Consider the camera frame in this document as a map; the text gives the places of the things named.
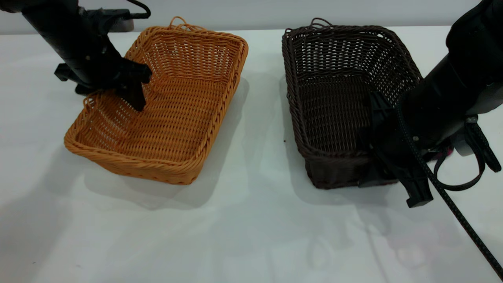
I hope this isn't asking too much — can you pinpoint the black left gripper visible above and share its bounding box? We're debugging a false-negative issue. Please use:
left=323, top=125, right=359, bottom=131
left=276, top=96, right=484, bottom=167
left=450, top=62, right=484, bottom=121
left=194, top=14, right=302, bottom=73
left=49, top=16, right=152, bottom=112

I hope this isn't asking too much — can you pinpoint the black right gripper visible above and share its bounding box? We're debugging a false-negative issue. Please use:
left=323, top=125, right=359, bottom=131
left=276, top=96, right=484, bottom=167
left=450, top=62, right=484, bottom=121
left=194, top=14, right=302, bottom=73
left=357, top=91, right=434, bottom=208

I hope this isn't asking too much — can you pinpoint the light brown wicker basket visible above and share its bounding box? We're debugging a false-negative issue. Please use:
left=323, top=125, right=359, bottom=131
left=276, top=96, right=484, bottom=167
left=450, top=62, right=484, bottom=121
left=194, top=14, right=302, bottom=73
left=64, top=16, right=249, bottom=186

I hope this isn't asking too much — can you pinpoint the dark brown wicker basket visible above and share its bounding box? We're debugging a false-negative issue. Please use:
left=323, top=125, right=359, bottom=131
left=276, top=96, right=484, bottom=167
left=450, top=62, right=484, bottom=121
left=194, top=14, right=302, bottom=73
left=282, top=18, right=423, bottom=190

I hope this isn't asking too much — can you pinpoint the black braided cable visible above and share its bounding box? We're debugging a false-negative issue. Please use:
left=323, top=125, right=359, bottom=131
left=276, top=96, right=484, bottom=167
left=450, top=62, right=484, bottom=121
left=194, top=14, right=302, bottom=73
left=395, top=92, right=503, bottom=280

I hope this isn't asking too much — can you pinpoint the black strap loop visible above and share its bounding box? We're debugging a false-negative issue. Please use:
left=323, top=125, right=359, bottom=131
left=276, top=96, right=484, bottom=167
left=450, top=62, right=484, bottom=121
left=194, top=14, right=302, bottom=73
left=433, top=147, right=486, bottom=192

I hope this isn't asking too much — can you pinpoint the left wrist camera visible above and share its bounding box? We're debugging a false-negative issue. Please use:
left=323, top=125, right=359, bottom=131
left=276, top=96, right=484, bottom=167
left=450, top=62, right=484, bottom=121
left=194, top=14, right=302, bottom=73
left=81, top=8, right=134, bottom=33

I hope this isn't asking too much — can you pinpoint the thin black cable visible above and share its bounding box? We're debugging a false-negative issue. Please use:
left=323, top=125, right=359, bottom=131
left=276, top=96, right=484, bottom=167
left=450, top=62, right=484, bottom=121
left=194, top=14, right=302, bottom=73
left=126, top=0, right=152, bottom=19

